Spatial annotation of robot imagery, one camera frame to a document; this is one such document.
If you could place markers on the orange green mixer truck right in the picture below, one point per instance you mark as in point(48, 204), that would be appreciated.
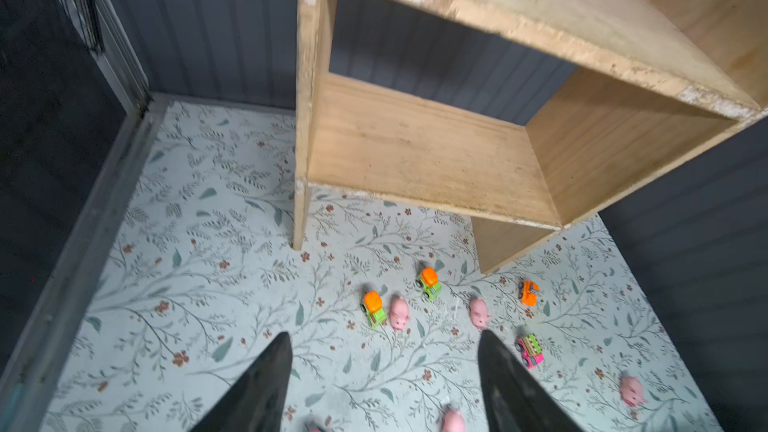
point(428, 282)

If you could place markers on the pink pig toy front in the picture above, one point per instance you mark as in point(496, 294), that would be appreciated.
point(453, 421)

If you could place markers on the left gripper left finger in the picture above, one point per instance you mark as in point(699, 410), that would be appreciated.
point(255, 402)

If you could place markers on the orange green mixer truck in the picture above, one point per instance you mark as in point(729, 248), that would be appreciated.
point(372, 306)
point(428, 282)

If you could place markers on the pink pig toy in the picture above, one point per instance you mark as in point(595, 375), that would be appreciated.
point(453, 421)
point(399, 314)
point(631, 391)
point(479, 314)

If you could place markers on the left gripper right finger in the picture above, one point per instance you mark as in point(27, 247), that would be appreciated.
point(513, 399)

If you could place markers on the pink green toy truck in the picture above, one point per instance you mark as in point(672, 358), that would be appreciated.
point(531, 351)

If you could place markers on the orange toy car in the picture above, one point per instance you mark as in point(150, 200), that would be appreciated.
point(528, 292)

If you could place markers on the orange green mixer truck left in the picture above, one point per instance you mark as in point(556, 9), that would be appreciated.
point(372, 306)

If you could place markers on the wooden two-tier shelf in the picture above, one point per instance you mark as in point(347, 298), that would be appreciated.
point(526, 115)

